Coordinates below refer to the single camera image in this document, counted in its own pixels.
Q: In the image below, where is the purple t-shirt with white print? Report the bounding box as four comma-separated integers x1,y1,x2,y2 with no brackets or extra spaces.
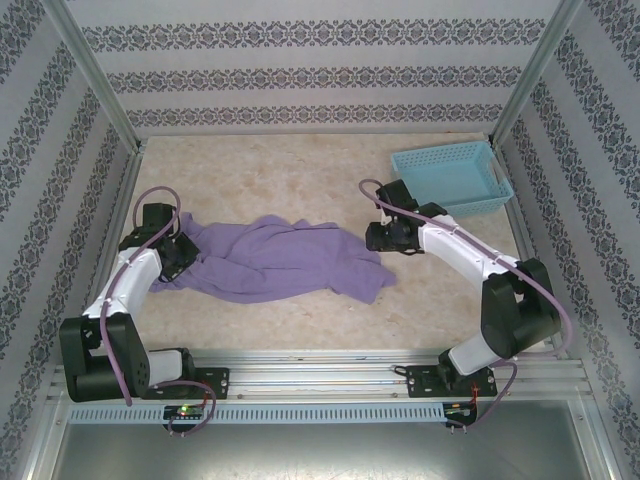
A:
149,212,399,306

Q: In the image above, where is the light blue plastic basket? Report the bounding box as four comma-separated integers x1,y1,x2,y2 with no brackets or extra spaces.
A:
390,141,514,221

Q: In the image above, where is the circuit board with green light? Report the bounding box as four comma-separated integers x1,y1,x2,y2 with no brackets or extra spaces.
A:
163,404,207,421

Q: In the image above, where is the metal base panel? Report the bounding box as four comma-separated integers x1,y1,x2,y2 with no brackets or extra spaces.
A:
49,423,601,480

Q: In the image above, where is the aluminium side rail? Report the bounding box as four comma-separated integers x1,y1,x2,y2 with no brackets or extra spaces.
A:
69,142,146,364
492,142,566,361

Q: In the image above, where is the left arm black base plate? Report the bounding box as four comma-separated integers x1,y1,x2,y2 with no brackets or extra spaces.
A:
144,367,231,401

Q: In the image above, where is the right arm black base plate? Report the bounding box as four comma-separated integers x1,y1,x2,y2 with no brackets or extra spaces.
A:
405,364,499,399

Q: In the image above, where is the aluminium mounting rail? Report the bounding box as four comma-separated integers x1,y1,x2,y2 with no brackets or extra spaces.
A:
49,349,586,401

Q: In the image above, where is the slotted grey cable duct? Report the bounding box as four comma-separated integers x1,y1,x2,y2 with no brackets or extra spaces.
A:
67,403,446,425

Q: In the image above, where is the aluminium frame post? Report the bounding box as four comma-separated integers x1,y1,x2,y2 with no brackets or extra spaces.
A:
42,0,146,154
489,0,586,149

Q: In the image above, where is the aluminium frame beam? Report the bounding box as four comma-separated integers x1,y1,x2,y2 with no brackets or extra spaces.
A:
574,399,626,480
12,394,69,480

